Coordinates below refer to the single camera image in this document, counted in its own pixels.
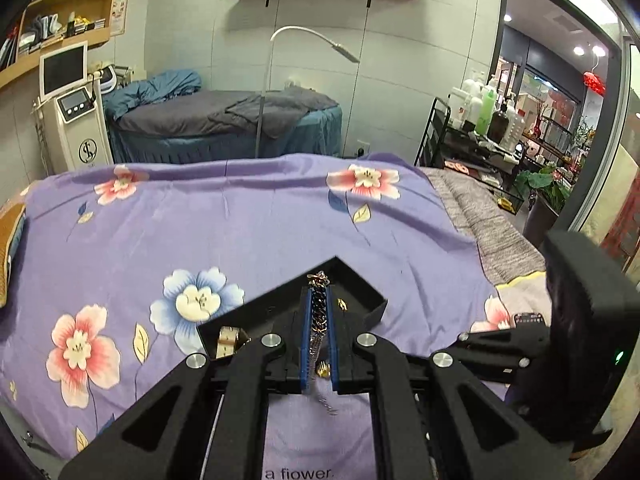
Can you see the wooden wall shelf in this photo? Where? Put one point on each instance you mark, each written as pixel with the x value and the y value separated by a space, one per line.
pixel 46 25

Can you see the beige brown strap watch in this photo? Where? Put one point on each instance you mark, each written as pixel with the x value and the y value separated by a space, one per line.
pixel 230 340

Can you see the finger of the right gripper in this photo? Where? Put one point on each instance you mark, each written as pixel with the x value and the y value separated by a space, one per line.
pixel 480 361
pixel 528 338

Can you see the purple floral bedsheet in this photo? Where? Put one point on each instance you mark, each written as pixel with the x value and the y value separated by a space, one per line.
pixel 118 266

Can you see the green potted plant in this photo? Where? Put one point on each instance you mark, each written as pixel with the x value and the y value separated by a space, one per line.
pixel 546 183

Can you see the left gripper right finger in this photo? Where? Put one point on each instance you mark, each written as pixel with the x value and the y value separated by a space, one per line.
pixel 352 368

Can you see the white beauty machine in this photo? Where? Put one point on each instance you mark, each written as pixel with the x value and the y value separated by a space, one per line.
pixel 69 114

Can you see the grey blanket bed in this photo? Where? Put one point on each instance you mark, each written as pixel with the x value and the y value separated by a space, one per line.
pixel 218 125

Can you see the teal duvet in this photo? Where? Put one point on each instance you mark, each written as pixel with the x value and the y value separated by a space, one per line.
pixel 159 88

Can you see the black trolley rack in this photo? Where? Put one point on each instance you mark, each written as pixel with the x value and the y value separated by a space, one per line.
pixel 465 152

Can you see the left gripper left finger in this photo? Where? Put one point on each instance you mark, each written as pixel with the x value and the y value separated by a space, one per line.
pixel 289 370

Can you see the green bottle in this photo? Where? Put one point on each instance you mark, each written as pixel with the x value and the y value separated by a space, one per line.
pixel 489 98

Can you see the grey knitted blanket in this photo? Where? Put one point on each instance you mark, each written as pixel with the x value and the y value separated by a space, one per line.
pixel 505 254

